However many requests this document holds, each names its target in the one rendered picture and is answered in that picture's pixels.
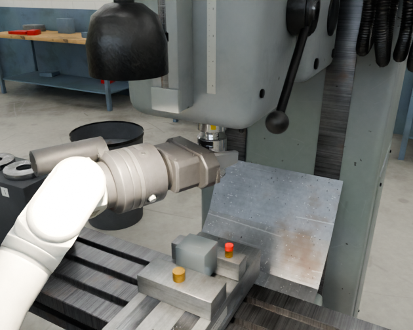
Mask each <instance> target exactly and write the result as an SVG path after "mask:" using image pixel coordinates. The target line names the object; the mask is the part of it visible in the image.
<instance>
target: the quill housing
mask: <svg viewBox="0 0 413 330"><path fill-rule="evenodd" d="M287 1H288V0H192V49H193V106H192V107H189V108H187V109H185V110H183V111H182V112H181V113H169V112H165V111H157V110H153V109H152V103H151V87H152V86H153V79H146V80H140V81H129V82H128V85H129V94H130V100H131V103H132V104H133V106H134V108H135V109H136V110H138V111H139V112H141V113H144V114H147V115H153V116H158V117H166V118H170V119H178V120H185V121H190V122H198V123H202V124H209V125H214V126H221V127H226V128H234V129H243V128H247V127H249V126H252V125H253V124H254V123H255V122H257V121H258V120H260V119H261V118H262V117H264V116H265V115H267V114H268V113H269V112H270V111H272V110H273V109H274V108H276V107H277V104H278V102H279V98H280V95H281V91H282V89H283V85H284V82H285V79H286V74H287V72H288V68H289V65H290V61H291V59H292V55H293V52H294V49H295V44H296V36H293V35H291V34H290V32H289V31H288V29H287V26H286V6H287Z"/></svg>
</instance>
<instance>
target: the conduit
mask: <svg viewBox="0 0 413 330"><path fill-rule="evenodd" d="M399 2H400V1H399V0H364V3H363V8H362V12H363V13H362V16H361V17H362V18H361V21H360V22H361V23H360V28H359V34H358V36H357V44H356V53H357V55H359V56H366V55H367V54H368V53H369V52H370V49H371V48H372V45H373V44H374V50H375V57H376V63H377V65H378V66H380V67H385V66H387V65H388V64H389V62H390V59H391V47H392V38H393V31H394V26H395V20H396V15H397V11H398V10H397V9H398V5H399ZM401 14H402V18H401V23H400V25H401V26H400V27H401V28H400V31H399V37H398V39H397V42H396V45H395V49H394V52H393V59H394V60H395V61H396V62H403V61H405V59H406V57H407V56H408V59H407V63H406V66H407V69H408V70H409V71H410V72H413V38H412V37H413V0H403V8H402V13H401Z"/></svg>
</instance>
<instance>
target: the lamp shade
mask: <svg viewBox="0 0 413 330"><path fill-rule="evenodd" d="M85 46H86V52H87V63H88V73H89V76H90V77H92V78H95V79H100V80H105V81H140V80H146V79H154V78H158V77H162V76H165V75H167V74H168V41H167V38H166V35H165V32H164V29H163V27H162V24H161V21H160V18H159V15H158V14H156V13H155V12H153V11H152V10H151V9H150V8H149V7H147V6H146V5H144V4H143V3H137V2H134V0H113V2H112V3H106V4H104V5H103V6H102V7H100V8H99V9H98V10H97V11H96V12H95V13H94V14H93V15H91V17H90V23H89V27H88V32H87V38H86V42H85Z"/></svg>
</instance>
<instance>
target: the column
mask: <svg viewBox="0 0 413 330"><path fill-rule="evenodd" d="M399 1H400V2H399V5H398V9H397V10H398V11H397V15H396V20H395V26H394V31H393V38H392V47H391V59H390V62H389V64H388V65H387V66H385V67H380V66H378V65H377V63H376V57H375V50H374V44H373V45H372V48H371V49H370V52H369V53H368V54H367V55H366V56H359V55H357V53H356V44H357V36H358V34H359V28H360V23H361V22H360V21H361V18H362V17H361V16H362V13H363V12H362V8H363V3H364V0H340V7H339V13H338V23H337V29H336V39H335V45H334V48H335V49H336V54H335V57H334V58H333V59H332V62H331V63H330V65H328V66H327V67H326V68H324V69H323V70H321V71H320V72H318V73H317V74H316V75H314V76H313V77H312V78H310V79H308V80H307V81H305V82H294V84H293V87H292V91H291V94H290V97H289V101H288V105H287V107H286V111H285V114H286V115H287V116H288V119H289V126H288V128H287V130H286V131H285V132H283V133H282V134H272V133H271V132H269V131H268V130H267V128H266V124H265V121H266V117H267V116H268V115H269V114H270V113H271V112H272V111H276V108H274V109H273V110H272V111H270V112H269V113H268V114H267V115H265V116H264V117H262V118H261V119H260V120H258V121H257V122H255V123H254V124H253V125H252V126H249V127H247V128H245V131H244V133H242V134H240V133H239V131H238V129H234V128H227V130H225V131H224V132H223V133H224V134H225V135H226V136H227V149H226V151H232V150H236V151H238V152H239V153H238V160H240V161H244V162H250V163H255V164H261V165H264V166H271V167H274V168H280V169H284V170H290V171H294V172H300V173H304V174H310V175H316V176H320V177H326V178H330V179H336V180H340V181H343V185H342V191H341V194H340V200H339V203H338V209H337V212H336V218H335V222H334V228H333V231H332V237H331V240H330V245H329V249H328V253H327V256H326V261H325V264H324V268H323V273H322V276H321V281H320V284H319V289H318V292H317V293H318V294H320V295H321V296H322V298H323V304H324V307H325V308H328V309H331V310H334V311H337V312H340V313H342V314H346V315H348V316H352V317H354V318H357V315H358V312H359V311H360V310H359V305H360V301H361V295H362V292H363V285H364V279H365V276H366V269H367V265H368V259H369V255H370V249H371V245H372V239H373V235H374V229H375V226H376V219H377V215H378V209H379V205H380V199H381V195H382V189H383V185H384V179H385V173H386V169H387V163H388V159H389V153H391V150H390V149H391V143H392V137H393V131H394V127H395V120H396V116H397V110H398V106H399V100H400V96H401V90H402V87H403V80H404V74H405V70H406V63H407V59H408V56H407V57H406V59H405V61H403V62H396V61H395V60H394V59H393V52H394V49H395V45H396V42H397V39H398V37H399V31H400V28H401V27H400V26H401V25H400V23H401V18H402V14H401V13H402V8H403V0H399ZM213 190H214V185H213V186H211V187H207V188H204V189H201V215H202V229H203V226H204V223H205V220H206V218H207V215H208V211H209V209H210V203H211V200H212V193H213Z"/></svg>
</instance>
